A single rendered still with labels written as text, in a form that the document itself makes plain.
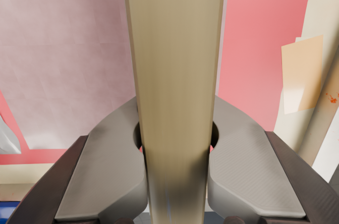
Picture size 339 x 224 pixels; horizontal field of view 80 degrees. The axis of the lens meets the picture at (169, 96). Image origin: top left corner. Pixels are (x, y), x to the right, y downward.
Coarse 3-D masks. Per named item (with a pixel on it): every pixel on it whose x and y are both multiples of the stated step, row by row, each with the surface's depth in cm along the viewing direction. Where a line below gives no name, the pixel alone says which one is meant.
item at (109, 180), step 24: (120, 120) 10; (96, 144) 9; (120, 144) 9; (96, 168) 8; (120, 168) 8; (144, 168) 8; (72, 192) 7; (96, 192) 7; (120, 192) 7; (144, 192) 7; (72, 216) 6; (96, 216) 6; (120, 216) 7
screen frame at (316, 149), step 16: (336, 64) 25; (336, 80) 25; (320, 96) 28; (336, 96) 25; (320, 112) 28; (336, 112) 25; (320, 128) 28; (336, 128) 27; (304, 144) 32; (320, 144) 28; (336, 144) 28; (320, 160) 30; (336, 160) 29; (0, 192) 36; (16, 192) 36; (208, 208) 35
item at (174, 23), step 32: (128, 0) 6; (160, 0) 6; (192, 0) 6; (160, 32) 6; (192, 32) 6; (160, 64) 7; (192, 64) 7; (160, 96) 7; (192, 96) 7; (160, 128) 8; (192, 128) 8; (160, 160) 9; (192, 160) 9; (160, 192) 10; (192, 192) 10
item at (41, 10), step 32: (0, 0) 23; (32, 0) 23; (64, 0) 23; (96, 0) 22; (224, 0) 22; (256, 0) 22; (288, 0) 22; (0, 32) 24; (32, 32) 24; (64, 32) 24; (96, 32) 24; (224, 32) 24; (256, 32) 24; (288, 32) 24
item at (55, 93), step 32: (0, 64) 26; (32, 64) 26; (64, 64) 26; (96, 64) 26; (128, 64) 26; (224, 64) 26; (256, 64) 26; (0, 96) 29; (32, 96) 29; (64, 96) 29; (96, 96) 29; (128, 96) 28; (224, 96) 28; (256, 96) 28; (32, 128) 31; (64, 128) 31; (0, 160) 35; (32, 160) 35
